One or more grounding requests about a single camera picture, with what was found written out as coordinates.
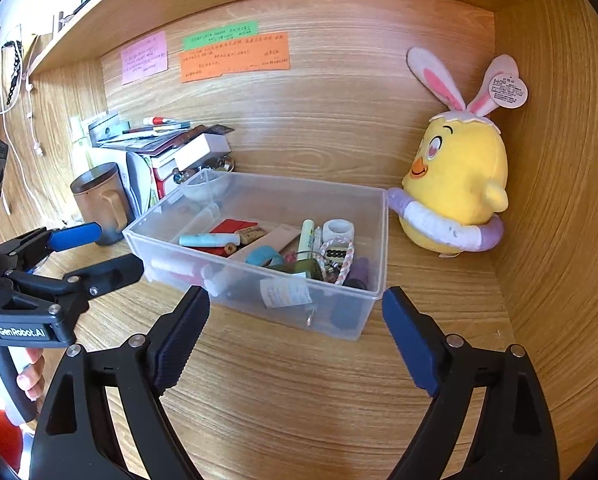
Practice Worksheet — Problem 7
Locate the white cable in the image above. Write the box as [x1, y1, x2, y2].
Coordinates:
[0, 25, 46, 222]

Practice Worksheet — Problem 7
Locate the yellow chick plush toy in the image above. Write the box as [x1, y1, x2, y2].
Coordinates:
[386, 47, 530, 259]

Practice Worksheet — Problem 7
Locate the black chain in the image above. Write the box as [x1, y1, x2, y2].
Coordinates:
[1, 40, 24, 109]

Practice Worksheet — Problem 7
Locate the pink cream tube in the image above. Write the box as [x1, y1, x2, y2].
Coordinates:
[239, 225, 300, 262]

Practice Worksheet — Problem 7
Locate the clear bowl of marbles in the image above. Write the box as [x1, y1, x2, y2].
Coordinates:
[181, 157, 236, 202]

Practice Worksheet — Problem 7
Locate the white bandage roll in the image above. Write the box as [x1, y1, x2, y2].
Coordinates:
[324, 219, 356, 244]

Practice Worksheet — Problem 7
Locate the stack of books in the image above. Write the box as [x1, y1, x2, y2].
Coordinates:
[89, 112, 234, 197]

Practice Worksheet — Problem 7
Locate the orange sticky note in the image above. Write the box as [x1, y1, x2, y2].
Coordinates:
[180, 31, 292, 84]

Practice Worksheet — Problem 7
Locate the white rectangular box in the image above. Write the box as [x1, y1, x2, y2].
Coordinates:
[174, 134, 231, 171]

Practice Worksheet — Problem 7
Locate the dark green glass bottle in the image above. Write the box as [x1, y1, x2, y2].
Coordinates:
[260, 255, 326, 309]

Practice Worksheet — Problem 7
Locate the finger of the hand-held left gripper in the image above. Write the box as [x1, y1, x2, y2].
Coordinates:
[0, 222, 104, 275]
[4, 253, 144, 302]

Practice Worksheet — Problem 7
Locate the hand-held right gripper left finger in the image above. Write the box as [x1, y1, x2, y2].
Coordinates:
[29, 285, 212, 480]

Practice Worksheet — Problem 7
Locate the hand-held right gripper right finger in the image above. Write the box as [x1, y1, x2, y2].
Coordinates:
[381, 286, 562, 480]

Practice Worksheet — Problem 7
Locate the purple tube with black cap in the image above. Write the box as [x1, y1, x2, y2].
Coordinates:
[346, 257, 372, 291]

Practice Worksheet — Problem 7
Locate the grey curved case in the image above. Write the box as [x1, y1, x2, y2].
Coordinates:
[125, 151, 152, 216]

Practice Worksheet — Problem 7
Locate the pink sticky note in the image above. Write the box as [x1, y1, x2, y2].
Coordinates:
[120, 31, 168, 86]

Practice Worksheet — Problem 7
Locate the red box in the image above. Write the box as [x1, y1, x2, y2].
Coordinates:
[209, 220, 258, 236]

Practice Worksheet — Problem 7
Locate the pale green tube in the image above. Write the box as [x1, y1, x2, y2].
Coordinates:
[299, 219, 316, 262]

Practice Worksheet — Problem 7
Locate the pale spray bottle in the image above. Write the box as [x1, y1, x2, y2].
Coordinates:
[69, 117, 92, 172]

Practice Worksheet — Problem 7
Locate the brown ceramic mug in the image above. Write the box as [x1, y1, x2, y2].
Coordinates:
[70, 162, 130, 247]

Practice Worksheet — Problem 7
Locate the person's left hand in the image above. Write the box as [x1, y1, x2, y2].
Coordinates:
[15, 347, 47, 402]

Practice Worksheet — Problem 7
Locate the pink white braided bracelet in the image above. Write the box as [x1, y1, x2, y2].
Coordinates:
[311, 240, 354, 287]

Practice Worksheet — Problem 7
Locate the light blue tube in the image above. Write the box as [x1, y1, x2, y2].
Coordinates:
[179, 232, 242, 249]

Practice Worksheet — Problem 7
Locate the clear plastic storage box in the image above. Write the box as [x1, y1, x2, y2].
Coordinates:
[122, 169, 390, 342]

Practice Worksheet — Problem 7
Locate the blue tape roll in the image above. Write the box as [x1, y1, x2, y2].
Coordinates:
[245, 247, 285, 269]

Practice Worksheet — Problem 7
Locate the green sticky note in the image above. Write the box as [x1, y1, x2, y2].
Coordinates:
[182, 21, 258, 51]

